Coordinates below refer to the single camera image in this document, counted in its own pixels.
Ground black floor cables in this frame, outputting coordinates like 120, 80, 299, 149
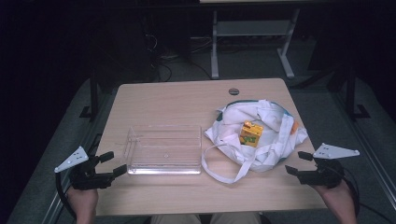
141, 15, 213, 83

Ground clear plastic container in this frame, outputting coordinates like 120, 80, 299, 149
123, 124, 204, 176

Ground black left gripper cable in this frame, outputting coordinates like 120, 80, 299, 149
54, 172, 78, 219

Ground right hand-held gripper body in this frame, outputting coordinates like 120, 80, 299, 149
297, 143, 361, 189

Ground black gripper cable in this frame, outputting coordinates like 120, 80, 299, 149
341, 167, 362, 217
54, 172, 78, 219

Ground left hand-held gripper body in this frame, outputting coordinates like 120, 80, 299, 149
54, 146, 116, 191

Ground person's right hand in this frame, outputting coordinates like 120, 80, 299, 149
312, 181, 355, 213

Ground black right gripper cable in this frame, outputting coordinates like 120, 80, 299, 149
341, 167, 362, 217

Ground yellow drink carton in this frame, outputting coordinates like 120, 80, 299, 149
239, 119, 264, 148

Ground white metal desk frame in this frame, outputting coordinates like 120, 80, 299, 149
199, 0, 302, 80

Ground white cloth tote bag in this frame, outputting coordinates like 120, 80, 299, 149
201, 99, 309, 185

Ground person's left hand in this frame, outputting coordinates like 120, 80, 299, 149
66, 186, 99, 217

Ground black metal stand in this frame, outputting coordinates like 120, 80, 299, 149
78, 69, 105, 123
344, 66, 372, 121

